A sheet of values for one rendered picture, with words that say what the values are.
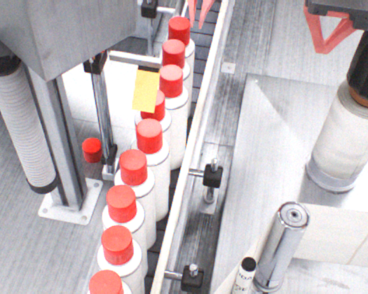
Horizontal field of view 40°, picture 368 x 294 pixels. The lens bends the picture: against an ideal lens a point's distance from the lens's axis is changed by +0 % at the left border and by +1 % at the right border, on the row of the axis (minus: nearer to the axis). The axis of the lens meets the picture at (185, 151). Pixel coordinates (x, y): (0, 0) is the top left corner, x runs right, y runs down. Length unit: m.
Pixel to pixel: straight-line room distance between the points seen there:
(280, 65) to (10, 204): 0.61
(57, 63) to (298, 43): 0.83
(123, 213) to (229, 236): 0.25
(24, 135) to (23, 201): 0.39
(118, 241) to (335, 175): 0.41
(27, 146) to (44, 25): 0.18
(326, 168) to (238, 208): 0.15
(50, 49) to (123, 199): 0.24
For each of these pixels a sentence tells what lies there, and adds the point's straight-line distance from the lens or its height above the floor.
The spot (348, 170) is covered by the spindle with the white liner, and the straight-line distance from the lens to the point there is 0.82.
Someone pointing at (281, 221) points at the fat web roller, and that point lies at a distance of 0.59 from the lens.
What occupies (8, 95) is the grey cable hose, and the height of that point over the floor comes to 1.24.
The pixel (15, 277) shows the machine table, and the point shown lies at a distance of 0.83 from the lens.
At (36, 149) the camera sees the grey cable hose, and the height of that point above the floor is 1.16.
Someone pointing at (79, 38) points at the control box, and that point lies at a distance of 0.40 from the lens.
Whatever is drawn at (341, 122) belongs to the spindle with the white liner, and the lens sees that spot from 0.75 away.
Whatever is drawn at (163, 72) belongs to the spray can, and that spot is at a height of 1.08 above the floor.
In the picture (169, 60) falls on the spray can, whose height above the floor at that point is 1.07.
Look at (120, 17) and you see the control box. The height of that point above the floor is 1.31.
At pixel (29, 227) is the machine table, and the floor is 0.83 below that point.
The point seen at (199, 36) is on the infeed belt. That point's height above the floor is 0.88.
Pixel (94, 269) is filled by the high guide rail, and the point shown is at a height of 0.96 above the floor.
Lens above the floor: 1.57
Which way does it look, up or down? 54 degrees down
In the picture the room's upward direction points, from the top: 4 degrees clockwise
